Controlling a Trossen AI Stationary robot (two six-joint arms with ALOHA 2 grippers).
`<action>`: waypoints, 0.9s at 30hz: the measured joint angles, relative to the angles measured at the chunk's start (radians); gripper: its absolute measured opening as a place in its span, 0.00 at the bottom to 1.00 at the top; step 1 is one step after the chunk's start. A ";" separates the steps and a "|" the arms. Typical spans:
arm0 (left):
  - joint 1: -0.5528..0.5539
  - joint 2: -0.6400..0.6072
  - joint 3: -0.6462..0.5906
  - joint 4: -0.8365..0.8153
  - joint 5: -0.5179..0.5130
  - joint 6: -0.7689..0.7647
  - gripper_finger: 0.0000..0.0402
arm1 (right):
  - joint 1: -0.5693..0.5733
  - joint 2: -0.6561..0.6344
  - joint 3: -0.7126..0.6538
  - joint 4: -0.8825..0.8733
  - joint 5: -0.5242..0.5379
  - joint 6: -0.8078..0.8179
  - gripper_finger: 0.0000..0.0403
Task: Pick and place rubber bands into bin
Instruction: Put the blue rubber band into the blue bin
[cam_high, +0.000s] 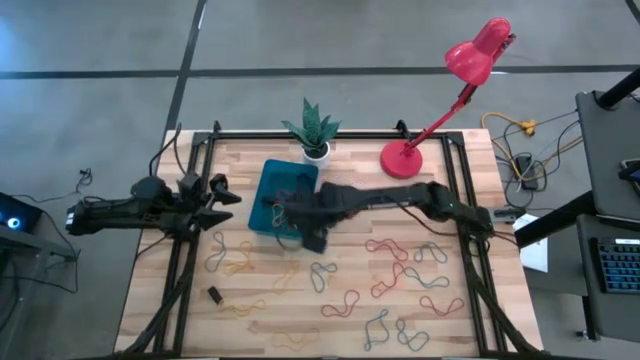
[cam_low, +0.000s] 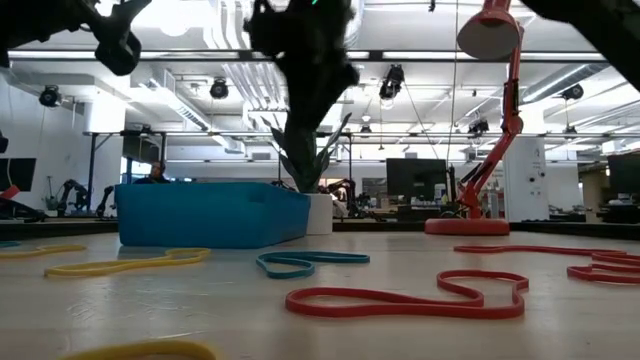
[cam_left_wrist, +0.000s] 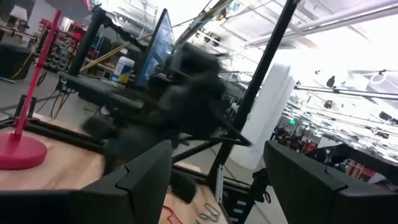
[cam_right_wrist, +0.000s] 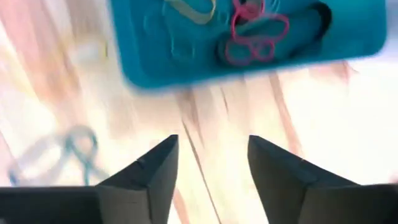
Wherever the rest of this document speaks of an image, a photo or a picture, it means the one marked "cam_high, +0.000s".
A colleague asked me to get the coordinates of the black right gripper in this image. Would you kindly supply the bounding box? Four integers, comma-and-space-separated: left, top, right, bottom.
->
259, 171, 332, 255

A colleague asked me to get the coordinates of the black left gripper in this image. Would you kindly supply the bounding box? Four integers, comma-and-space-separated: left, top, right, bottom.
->
171, 171, 243, 237

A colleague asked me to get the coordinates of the blue rubber band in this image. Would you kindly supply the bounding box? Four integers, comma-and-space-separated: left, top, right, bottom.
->
395, 317, 431, 354
363, 307, 391, 353
203, 230, 228, 274
412, 241, 449, 265
309, 261, 339, 295
402, 266, 451, 291

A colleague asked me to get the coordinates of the red rubber band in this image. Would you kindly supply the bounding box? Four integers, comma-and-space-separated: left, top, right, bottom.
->
320, 289, 361, 320
369, 261, 407, 300
364, 237, 410, 263
418, 295, 466, 318

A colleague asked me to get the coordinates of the blue plastic bin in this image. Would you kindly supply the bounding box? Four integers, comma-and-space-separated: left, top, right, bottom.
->
247, 158, 320, 241

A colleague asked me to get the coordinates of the green plant in white pot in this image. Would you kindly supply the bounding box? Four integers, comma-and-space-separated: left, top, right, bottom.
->
280, 96, 343, 170

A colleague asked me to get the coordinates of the red desk lamp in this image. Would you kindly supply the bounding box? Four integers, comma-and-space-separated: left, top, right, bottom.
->
378, 16, 517, 181

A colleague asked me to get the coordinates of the black box with blue light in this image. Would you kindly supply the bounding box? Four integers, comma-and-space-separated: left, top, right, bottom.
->
0, 192, 44, 236

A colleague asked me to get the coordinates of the black power adapter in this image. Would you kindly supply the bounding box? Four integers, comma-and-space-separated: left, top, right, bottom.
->
514, 153, 540, 192

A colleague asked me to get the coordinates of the white paper sheet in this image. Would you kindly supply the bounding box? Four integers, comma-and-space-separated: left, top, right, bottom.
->
512, 213, 550, 274

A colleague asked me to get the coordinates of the black desk support bar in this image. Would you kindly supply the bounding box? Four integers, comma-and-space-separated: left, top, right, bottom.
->
513, 189, 599, 250

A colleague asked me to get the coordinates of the backlit keyboard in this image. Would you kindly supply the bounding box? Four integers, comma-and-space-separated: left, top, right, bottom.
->
596, 237, 640, 296

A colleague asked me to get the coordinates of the small black desk device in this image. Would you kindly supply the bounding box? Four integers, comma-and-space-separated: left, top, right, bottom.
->
617, 158, 640, 184

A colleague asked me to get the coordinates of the black keyboard desk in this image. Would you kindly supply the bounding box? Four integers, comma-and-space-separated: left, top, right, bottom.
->
574, 214, 640, 344

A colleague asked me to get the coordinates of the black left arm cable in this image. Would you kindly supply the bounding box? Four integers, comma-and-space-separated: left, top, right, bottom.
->
148, 121, 184, 177

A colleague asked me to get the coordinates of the thin black floor cable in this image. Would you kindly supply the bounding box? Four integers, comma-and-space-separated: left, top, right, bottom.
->
14, 168, 94, 205

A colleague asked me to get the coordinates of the black floor cable tangle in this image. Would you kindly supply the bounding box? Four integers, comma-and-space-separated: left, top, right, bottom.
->
492, 117, 585, 201

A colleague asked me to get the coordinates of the yellow cable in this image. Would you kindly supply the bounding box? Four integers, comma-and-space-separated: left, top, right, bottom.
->
480, 111, 538, 139

